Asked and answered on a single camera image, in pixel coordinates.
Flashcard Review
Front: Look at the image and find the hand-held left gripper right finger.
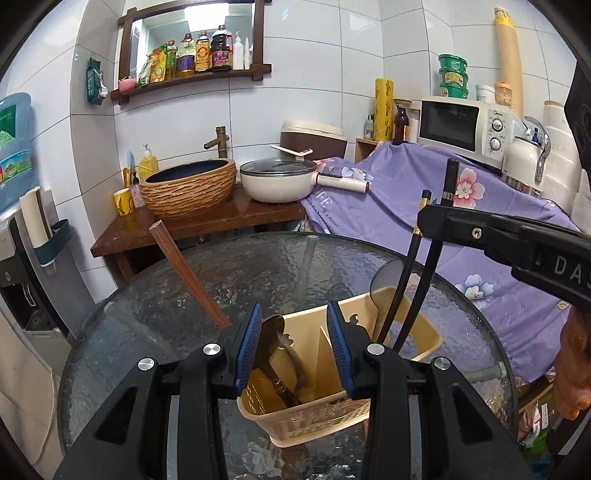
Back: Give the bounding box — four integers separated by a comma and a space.
325, 300, 536, 480

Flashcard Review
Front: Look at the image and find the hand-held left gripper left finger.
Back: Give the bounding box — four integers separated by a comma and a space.
53, 303, 264, 480

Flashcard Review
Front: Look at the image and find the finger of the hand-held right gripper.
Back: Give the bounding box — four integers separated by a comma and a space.
417, 204, 532, 266

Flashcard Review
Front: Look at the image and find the metal spoon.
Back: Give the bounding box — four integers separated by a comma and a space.
368, 257, 408, 340
272, 333, 311, 394
252, 315, 304, 409

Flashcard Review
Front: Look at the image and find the black chopstick metal band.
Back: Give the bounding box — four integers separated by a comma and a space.
392, 159, 460, 352
377, 189, 434, 343

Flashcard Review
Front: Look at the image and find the cream plastic utensil holder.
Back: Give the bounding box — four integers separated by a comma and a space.
238, 286, 444, 448

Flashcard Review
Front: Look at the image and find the brown wooden chopstick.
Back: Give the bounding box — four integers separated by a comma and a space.
149, 220, 232, 329

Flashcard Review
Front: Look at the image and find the person's right hand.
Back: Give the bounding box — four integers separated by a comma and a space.
554, 307, 591, 421

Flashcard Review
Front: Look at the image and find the purple floral cloth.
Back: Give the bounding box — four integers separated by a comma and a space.
300, 141, 591, 387

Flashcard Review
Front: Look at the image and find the round glass table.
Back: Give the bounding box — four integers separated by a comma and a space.
58, 233, 516, 480

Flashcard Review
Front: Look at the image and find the white electric kettle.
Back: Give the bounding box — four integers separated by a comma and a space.
501, 116, 553, 195

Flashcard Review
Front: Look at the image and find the white microwave oven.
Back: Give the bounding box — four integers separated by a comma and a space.
418, 96, 523, 174

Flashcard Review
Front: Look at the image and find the brown glass bottle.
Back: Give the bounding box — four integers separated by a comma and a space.
392, 104, 411, 145

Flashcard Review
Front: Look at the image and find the wooden crate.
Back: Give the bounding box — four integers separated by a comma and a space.
355, 137, 384, 164

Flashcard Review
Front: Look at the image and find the brown wooden counter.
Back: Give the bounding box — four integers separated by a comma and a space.
91, 187, 307, 282

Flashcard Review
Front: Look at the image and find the yellow wrap roll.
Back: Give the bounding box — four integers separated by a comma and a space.
374, 78, 396, 142

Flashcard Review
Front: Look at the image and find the white cooking pan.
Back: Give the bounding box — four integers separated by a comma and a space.
239, 157, 370, 204

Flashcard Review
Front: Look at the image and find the brown woven wash basin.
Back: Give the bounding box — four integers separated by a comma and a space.
139, 158, 238, 219

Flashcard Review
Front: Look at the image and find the brown white rice cooker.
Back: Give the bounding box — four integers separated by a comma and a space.
280, 120, 348, 160

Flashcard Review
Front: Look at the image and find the tall paper cup stack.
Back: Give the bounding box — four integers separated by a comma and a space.
493, 7, 525, 119

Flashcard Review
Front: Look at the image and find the glass pan lid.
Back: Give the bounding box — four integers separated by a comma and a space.
240, 157, 319, 179

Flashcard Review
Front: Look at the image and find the white rice paddle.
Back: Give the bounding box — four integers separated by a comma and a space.
270, 144, 313, 158

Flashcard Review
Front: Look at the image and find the yellow mug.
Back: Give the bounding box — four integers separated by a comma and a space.
114, 187, 136, 217

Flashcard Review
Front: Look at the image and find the yellow soap dispenser bottle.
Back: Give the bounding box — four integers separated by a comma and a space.
139, 144, 160, 184

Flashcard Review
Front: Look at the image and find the bronze faucet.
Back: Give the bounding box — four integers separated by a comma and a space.
204, 126, 230, 160

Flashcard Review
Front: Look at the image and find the teal plastic holder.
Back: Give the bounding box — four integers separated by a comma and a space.
34, 219, 73, 269

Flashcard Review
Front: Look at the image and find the beige cloth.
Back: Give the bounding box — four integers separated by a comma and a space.
0, 305, 65, 468

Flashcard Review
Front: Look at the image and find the water dispenser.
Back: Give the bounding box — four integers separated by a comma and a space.
0, 203, 79, 343

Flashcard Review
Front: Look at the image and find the dark soy sauce bottle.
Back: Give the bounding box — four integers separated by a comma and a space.
210, 26, 233, 73

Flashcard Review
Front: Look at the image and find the yellow seasoning packet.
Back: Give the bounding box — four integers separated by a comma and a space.
137, 46, 167, 86

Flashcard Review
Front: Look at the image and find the purple label bottle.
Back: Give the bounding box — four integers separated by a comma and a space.
177, 33, 197, 77

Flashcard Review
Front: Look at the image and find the yellow label sauce bottle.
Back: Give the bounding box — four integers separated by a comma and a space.
195, 31, 211, 74

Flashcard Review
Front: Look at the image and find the green hanging packet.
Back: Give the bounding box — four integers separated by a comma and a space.
85, 57, 110, 106

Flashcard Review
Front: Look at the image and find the blue water jug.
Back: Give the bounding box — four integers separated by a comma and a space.
0, 92, 36, 213

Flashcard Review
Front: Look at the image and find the wooden framed mirror shelf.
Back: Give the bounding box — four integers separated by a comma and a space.
111, 0, 273, 105

